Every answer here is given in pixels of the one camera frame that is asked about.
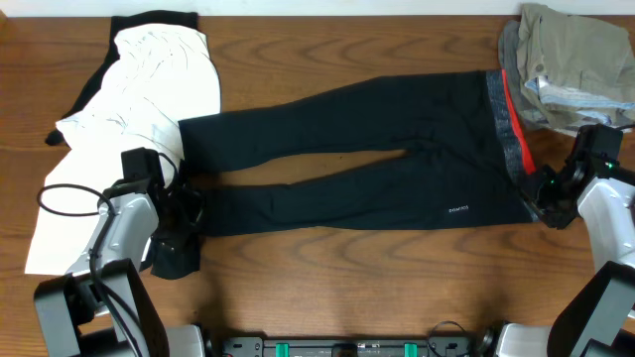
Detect black leggings grey red waistband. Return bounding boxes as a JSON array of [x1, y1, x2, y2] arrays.
[[180, 70, 536, 236]]

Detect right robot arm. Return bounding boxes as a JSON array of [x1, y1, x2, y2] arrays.
[[479, 124, 634, 357]]

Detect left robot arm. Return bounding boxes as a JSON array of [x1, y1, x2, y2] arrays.
[[34, 148, 209, 356]]

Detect black garment under pile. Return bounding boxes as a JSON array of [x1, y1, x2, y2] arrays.
[[44, 9, 204, 282]]

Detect grey folded garment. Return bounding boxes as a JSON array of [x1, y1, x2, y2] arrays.
[[498, 20, 634, 137]]

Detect khaki folded shorts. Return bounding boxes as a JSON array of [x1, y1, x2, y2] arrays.
[[517, 3, 634, 102]]

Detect white t-shirt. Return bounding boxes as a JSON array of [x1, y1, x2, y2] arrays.
[[25, 23, 221, 275]]

